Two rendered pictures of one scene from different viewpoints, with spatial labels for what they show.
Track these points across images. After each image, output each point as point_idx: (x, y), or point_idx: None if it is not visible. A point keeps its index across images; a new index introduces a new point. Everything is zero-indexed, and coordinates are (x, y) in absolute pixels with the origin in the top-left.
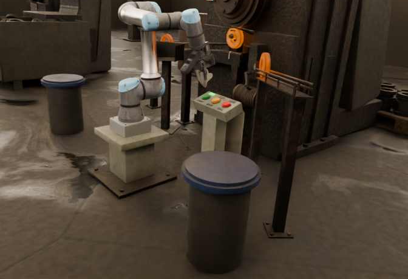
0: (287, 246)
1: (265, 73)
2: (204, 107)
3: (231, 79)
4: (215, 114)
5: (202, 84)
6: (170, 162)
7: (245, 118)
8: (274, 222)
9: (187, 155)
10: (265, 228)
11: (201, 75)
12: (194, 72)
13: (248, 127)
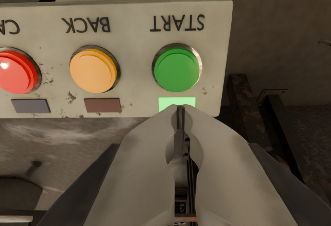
0: None
1: None
2: (122, 1)
3: (322, 194)
4: (43, 3)
5: (176, 109)
6: None
7: (242, 133)
8: None
9: (312, 27)
10: None
11: (140, 188)
12: (312, 202)
13: (236, 123)
